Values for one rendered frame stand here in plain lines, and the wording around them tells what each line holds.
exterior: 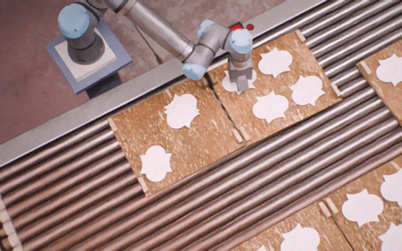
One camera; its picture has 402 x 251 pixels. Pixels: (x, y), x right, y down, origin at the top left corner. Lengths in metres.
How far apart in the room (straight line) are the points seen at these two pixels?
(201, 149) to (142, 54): 1.38
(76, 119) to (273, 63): 0.80
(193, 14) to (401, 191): 1.84
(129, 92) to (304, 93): 0.68
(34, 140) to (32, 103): 1.14
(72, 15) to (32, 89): 1.27
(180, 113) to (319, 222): 0.64
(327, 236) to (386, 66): 0.71
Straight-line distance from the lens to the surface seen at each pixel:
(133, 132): 2.16
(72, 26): 2.19
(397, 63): 2.33
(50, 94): 3.38
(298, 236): 2.02
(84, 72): 2.34
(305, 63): 2.27
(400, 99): 2.28
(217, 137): 2.12
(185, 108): 2.15
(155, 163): 2.09
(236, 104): 2.17
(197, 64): 1.90
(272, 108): 2.16
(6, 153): 2.27
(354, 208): 2.08
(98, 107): 2.24
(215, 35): 1.96
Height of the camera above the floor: 2.92
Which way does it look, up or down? 68 degrees down
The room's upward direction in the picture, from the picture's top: 7 degrees counter-clockwise
